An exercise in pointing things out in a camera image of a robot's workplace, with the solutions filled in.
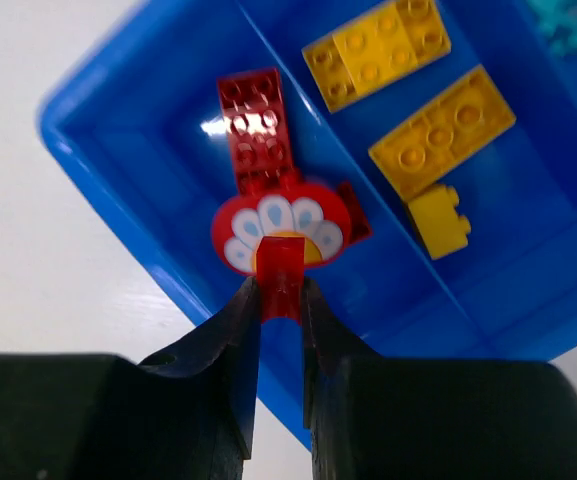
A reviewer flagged red rectangular lego brick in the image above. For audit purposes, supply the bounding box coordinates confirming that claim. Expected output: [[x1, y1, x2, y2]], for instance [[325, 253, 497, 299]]
[[217, 67, 299, 195]]

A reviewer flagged red lego in bin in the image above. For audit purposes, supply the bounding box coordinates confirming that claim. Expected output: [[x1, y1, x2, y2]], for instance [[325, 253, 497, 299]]
[[337, 182, 372, 245]]

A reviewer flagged small yellow lego brick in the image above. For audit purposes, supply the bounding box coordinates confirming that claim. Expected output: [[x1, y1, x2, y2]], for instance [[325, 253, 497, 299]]
[[407, 184, 471, 260]]

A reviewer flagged red oval lego piece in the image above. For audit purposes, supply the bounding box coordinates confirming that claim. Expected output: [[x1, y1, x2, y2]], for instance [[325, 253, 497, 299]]
[[211, 182, 352, 275]]

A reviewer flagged orange yellow lego brick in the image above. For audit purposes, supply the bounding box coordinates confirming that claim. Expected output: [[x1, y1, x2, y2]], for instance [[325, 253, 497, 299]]
[[302, 1, 451, 113]]

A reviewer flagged cyan round lego with yellow brick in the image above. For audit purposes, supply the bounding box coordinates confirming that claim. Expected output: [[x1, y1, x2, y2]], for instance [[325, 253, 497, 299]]
[[527, 0, 577, 57]]

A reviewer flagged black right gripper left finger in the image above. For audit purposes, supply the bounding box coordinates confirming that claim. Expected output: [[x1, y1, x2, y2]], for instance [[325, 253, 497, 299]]
[[0, 279, 261, 479]]

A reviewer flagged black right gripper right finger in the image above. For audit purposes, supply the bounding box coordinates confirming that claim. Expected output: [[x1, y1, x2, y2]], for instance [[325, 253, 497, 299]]
[[301, 280, 577, 479]]

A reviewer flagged yellow black striped lego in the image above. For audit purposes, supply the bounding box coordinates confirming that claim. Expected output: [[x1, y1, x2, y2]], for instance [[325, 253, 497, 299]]
[[369, 65, 516, 202]]

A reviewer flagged small red lego piece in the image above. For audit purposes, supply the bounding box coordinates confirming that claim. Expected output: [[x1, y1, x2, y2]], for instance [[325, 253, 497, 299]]
[[256, 236, 305, 325]]

